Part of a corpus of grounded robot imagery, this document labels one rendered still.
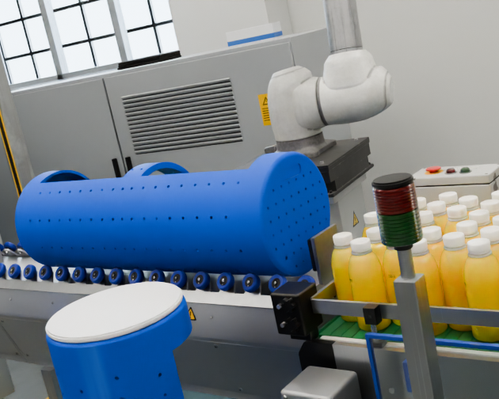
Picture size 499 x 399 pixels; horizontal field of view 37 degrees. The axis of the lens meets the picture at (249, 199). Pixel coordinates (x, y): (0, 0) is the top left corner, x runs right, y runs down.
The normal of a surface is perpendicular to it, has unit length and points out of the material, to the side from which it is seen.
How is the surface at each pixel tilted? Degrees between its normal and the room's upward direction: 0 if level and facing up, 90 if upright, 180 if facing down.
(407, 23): 90
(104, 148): 90
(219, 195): 54
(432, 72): 90
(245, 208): 66
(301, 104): 88
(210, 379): 109
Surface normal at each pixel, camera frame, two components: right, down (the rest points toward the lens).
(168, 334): 0.75, 0.00
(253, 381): -0.48, 0.59
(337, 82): -0.45, 0.06
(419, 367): -0.58, 0.29
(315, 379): -0.20, -0.96
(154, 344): 0.59, 0.06
